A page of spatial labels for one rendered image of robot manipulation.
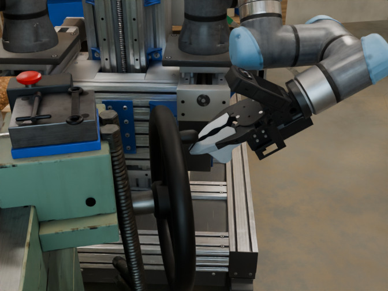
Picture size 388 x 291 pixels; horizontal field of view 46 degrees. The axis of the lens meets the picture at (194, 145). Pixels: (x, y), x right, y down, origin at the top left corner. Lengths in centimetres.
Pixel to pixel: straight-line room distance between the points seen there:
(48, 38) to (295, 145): 151
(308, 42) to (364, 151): 172
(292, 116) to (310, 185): 139
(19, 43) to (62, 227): 83
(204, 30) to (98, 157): 75
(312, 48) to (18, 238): 56
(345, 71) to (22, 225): 53
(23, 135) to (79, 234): 14
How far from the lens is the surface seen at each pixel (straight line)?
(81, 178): 56
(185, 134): 77
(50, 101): 59
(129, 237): 67
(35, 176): 56
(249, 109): 78
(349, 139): 260
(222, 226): 157
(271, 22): 82
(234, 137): 75
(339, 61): 78
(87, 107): 56
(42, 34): 135
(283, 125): 80
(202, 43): 124
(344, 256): 186
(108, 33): 140
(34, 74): 61
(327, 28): 86
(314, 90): 76
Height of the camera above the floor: 124
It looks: 31 degrees down
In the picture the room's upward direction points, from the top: straight up
